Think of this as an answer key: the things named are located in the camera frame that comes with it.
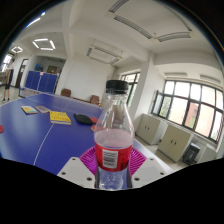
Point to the dark wooden door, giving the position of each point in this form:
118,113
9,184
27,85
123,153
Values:
20,73

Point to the light blue yellow book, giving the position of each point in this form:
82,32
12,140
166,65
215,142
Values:
29,109

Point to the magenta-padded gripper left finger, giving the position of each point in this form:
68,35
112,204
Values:
75,171

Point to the red table tennis paddle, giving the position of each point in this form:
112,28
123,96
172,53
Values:
93,128

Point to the grey pink booklet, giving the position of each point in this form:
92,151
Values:
43,109

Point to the flat round red coaster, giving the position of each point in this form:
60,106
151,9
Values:
1,128

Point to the ceiling lights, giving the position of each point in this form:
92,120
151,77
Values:
52,44

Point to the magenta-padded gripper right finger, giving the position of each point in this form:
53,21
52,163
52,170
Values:
148,170

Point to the brown armchair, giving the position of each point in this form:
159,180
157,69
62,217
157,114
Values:
95,99
66,92

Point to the table tennis net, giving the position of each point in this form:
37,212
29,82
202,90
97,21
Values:
26,92

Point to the wide multi-pane window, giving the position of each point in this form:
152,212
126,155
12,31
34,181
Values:
190,106

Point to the folded blue table tennis tables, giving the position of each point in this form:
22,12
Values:
41,81

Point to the black paddle case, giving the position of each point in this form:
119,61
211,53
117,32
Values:
83,119

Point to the beige two-door cabinet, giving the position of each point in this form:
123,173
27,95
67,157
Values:
150,128
175,142

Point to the clear red-labelled drink bottle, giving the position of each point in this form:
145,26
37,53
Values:
113,150

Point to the ceiling air conditioner unit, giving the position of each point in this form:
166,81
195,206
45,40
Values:
104,55

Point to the tall dark-framed glass door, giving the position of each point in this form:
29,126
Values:
131,85

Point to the black waste bin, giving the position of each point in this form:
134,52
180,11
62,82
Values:
191,154

